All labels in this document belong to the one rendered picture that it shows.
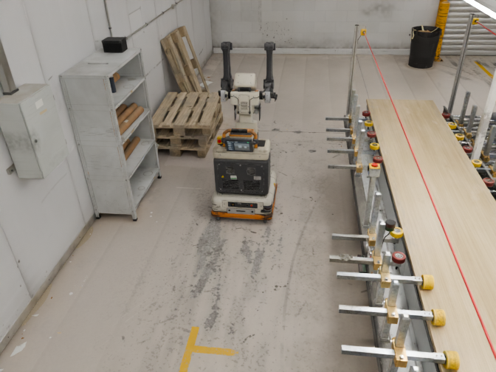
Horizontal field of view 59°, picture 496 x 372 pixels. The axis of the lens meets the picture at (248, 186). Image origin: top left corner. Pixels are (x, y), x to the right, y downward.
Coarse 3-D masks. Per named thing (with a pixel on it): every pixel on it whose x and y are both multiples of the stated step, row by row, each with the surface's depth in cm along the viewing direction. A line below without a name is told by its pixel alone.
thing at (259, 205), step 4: (224, 200) 436; (228, 200) 436; (232, 200) 435; (236, 200) 435; (224, 204) 438; (228, 204) 438; (232, 204) 437; (236, 204) 436; (240, 204) 436; (244, 204) 435; (248, 204) 434; (252, 204) 433; (256, 204) 433; (260, 204) 432; (248, 208) 436; (252, 208) 435; (256, 208) 435; (260, 208) 434
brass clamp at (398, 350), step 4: (392, 340) 208; (392, 344) 208; (392, 348) 207; (396, 348) 203; (400, 348) 202; (404, 348) 202; (396, 352) 201; (400, 352) 201; (404, 352) 201; (396, 356) 199; (404, 356) 199; (396, 360) 198; (400, 360) 197; (404, 360) 197; (396, 364) 199; (400, 364) 199; (404, 364) 198
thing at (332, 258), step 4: (332, 256) 274; (336, 256) 274; (332, 260) 273; (336, 260) 272; (340, 260) 272; (348, 260) 271; (352, 260) 271; (356, 260) 270; (360, 260) 270; (364, 260) 270; (368, 260) 270; (372, 260) 270; (372, 264) 271; (392, 264) 269; (396, 264) 268; (400, 264) 268
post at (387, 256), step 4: (384, 252) 241; (388, 252) 239; (384, 256) 241; (388, 256) 239; (384, 260) 241; (388, 260) 240; (384, 264) 242; (388, 264) 242; (384, 268) 244; (388, 268) 243; (380, 288) 252; (384, 288) 251; (376, 292) 258; (380, 292) 254; (384, 292) 253; (376, 296) 257; (380, 296) 255; (376, 300) 257; (380, 300) 257
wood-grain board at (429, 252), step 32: (384, 128) 420; (416, 128) 418; (448, 128) 416; (384, 160) 368; (448, 160) 365; (416, 192) 326; (448, 192) 324; (480, 192) 323; (416, 224) 292; (448, 224) 291; (480, 224) 290; (416, 256) 266; (448, 256) 265; (480, 256) 264; (448, 288) 243; (480, 288) 242; (448, 320) 224; (480, 352) 208
